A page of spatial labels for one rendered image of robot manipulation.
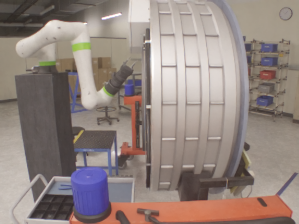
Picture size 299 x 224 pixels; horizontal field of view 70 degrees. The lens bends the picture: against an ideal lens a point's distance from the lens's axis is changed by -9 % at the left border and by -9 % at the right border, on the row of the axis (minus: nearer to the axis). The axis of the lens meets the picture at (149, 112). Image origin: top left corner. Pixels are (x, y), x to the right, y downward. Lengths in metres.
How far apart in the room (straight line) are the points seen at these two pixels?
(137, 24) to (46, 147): 1.12
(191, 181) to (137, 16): 0.97
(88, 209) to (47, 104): 1.12
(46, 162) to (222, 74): 1.43
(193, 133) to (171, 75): 0.30
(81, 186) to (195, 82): 0.71
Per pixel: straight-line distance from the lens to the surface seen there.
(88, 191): 0.73
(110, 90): 1.48
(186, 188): 1.38
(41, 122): 1.82
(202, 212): 0.83
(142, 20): 1.33
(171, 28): 1.26
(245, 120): 1.18
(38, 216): 1.39
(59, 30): 1.37
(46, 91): 1.74
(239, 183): 1.23
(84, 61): 1.44
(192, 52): 1.19
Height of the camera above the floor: 1.47
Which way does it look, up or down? 14 degrees down
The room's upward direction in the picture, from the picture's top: straight up
